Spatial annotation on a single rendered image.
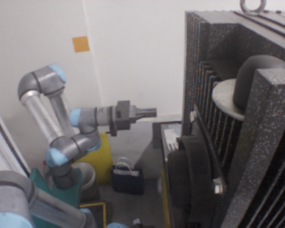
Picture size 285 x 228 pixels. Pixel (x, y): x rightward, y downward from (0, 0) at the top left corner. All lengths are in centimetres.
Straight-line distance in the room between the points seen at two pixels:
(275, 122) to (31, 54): 145
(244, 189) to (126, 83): 127
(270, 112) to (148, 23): 119
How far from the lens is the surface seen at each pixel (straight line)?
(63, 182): 125
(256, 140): 29
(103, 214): 162
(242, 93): 33
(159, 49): 143
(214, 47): 53
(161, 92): 157
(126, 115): 75
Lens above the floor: 171
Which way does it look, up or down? 35 degrees down
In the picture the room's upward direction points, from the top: 5 degrees counter-clockwise
